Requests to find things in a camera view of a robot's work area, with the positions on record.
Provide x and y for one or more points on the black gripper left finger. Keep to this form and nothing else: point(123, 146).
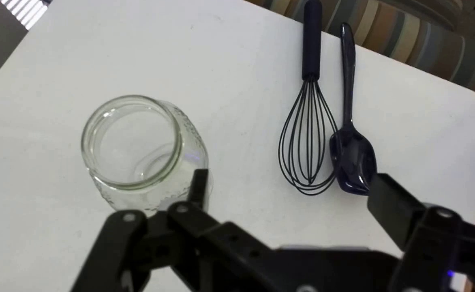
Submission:
point(193, 244)

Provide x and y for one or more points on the black plastic spoon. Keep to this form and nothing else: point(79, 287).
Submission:
point(351, 156)

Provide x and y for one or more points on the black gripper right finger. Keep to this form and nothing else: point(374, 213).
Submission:
point(447, 249)

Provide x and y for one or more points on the striped sofa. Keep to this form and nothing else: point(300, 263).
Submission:
point(408, 38)

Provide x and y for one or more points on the clear glass jar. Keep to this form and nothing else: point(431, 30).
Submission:
point(139, 140)

